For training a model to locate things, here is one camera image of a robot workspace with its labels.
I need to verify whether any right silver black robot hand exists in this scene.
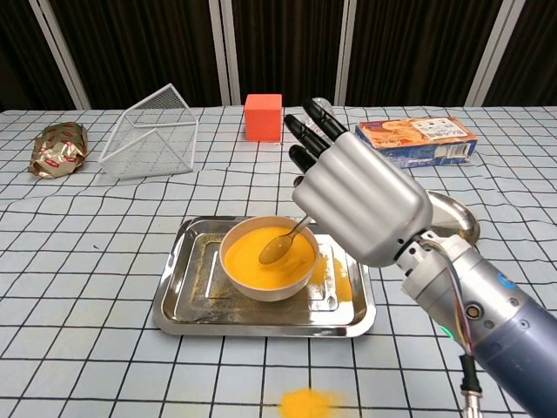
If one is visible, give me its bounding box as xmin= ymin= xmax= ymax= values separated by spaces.
xmin=285 ymin=98 xmax=434 ymax=267

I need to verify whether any metal spoon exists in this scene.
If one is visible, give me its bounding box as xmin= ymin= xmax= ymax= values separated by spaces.
xmin=258 ymin=215 xmax=313 ymax=266

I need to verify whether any white round bowl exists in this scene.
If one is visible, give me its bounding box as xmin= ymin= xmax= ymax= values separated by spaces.
xmin=218 ymin=215 xmax=320 ymax=303

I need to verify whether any orange-yellow liquid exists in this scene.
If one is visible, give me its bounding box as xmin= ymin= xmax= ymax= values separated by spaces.
xmin=224 ymin=225 xmax=317 ymax=290

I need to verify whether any rectangular stainless steel tray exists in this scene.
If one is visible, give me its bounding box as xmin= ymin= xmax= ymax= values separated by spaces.
xmin=151 ymin=216 xmax=377 ymax=339

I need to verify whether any yellow powder pile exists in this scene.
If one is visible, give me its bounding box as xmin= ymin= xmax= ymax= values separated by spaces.
xmin=278 ymin=386 xmax=345 ymax=418

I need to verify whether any orange and blue cardboard box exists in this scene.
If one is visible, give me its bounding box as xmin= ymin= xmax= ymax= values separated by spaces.
xmin=354 ymin=115 xmax=479 ymax=170

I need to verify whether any round stainless steel plate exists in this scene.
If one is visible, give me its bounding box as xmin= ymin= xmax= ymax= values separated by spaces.
xmin=428 ymin=190 xmax=481 ymax=245

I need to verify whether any clear plastic water bottle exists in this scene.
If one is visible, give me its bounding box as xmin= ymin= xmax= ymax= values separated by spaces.
xmin=303 ymin=97 xmax=339 ymax=138

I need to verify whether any orange foam cube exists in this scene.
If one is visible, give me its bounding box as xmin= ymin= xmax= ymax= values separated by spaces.
xmin=243 ymin=93 xmax=284 ymax=143

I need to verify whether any black folding partition screen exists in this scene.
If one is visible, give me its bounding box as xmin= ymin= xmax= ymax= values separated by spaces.
xmin=0 ymin=0 xmax=557 ymax=111

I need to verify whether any checked light blue tablecloth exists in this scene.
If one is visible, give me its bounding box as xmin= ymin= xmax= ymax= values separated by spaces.
xmin=0 ymin=104 xmax=557 ymax=418

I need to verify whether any gold foil snack bag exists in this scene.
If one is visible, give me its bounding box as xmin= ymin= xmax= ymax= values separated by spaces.
xmin=27 ymin=121 xmax=89 ymax=179

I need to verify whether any black cable with plug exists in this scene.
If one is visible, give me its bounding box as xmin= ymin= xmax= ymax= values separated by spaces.
xmin=459 ymin=354 xmax=484 ymax=418

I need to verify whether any white wire mesh basket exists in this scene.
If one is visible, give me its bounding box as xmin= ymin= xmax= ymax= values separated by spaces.
xmin=97 ymin=83 xmax=200 ymax=181

